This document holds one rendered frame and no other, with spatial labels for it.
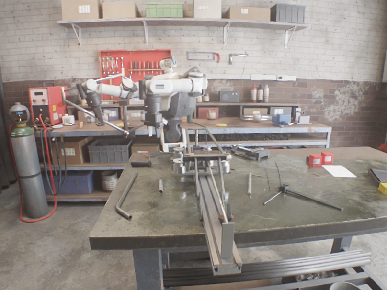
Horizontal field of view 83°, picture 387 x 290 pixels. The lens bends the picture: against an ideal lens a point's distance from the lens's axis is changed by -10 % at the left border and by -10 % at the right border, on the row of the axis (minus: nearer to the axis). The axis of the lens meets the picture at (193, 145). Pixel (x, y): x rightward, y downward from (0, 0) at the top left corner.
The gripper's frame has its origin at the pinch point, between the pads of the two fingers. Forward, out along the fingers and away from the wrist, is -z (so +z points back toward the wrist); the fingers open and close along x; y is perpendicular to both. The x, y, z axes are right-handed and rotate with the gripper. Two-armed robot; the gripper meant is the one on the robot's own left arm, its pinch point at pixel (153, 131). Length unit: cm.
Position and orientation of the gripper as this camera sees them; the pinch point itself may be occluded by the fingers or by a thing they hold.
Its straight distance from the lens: 127.9
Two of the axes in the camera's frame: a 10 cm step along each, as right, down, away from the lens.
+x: 7.9, 1.6, -5.9
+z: 0.0, -9.7, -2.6
